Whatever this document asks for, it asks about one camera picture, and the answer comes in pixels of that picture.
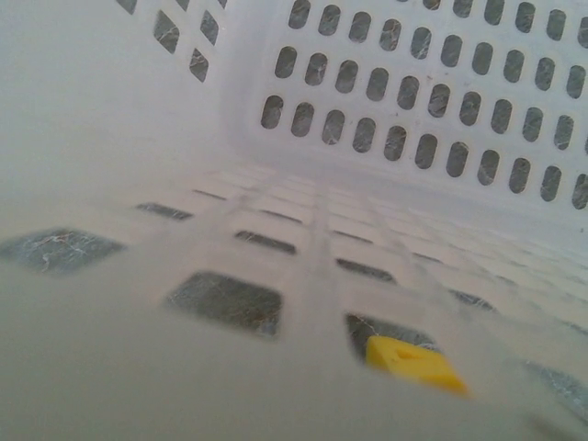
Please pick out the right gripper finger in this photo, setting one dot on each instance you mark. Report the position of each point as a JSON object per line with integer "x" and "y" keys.
{"x": 413, "y": 363}

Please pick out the white perforated plastic basket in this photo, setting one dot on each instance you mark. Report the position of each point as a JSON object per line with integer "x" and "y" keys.
{"x": 138, "y": 138}

